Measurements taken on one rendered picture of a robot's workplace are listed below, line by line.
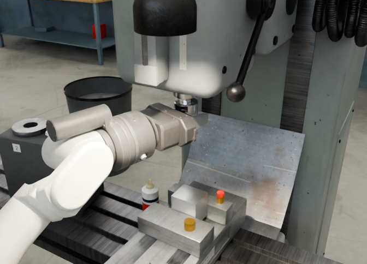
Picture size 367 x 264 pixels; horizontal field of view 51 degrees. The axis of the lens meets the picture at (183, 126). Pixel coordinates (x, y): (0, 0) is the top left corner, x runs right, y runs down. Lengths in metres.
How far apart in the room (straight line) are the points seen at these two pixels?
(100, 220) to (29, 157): 0.23
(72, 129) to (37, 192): 0.10
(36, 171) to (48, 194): 0.47
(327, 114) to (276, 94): 0.14
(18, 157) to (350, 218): 2.09
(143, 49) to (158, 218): 0.37
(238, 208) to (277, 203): 0.19
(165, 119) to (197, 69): 0.13
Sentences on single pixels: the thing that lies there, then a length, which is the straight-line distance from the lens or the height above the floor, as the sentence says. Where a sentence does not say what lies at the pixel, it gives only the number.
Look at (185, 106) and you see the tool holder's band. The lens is 0.71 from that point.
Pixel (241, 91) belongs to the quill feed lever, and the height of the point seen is 1.34.
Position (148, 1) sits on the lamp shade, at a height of 1.48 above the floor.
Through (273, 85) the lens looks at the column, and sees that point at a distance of 1.06.
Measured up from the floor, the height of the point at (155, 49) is 1.40.
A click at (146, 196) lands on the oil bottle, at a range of 0.94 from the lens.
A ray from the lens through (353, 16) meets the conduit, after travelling 0.81.
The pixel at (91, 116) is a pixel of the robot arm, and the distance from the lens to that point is 0.61.
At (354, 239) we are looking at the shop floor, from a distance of 2.51.
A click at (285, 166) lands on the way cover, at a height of 0.99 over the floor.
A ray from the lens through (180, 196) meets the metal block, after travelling 0.82.
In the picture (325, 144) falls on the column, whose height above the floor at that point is 1.06.
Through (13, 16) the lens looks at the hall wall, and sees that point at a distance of 7.97.
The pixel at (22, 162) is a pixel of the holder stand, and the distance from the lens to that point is 1.05.
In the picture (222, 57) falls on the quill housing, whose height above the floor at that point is 1.38.
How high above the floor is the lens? 1.54
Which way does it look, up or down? 25 degrees down
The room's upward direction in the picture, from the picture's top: straight up
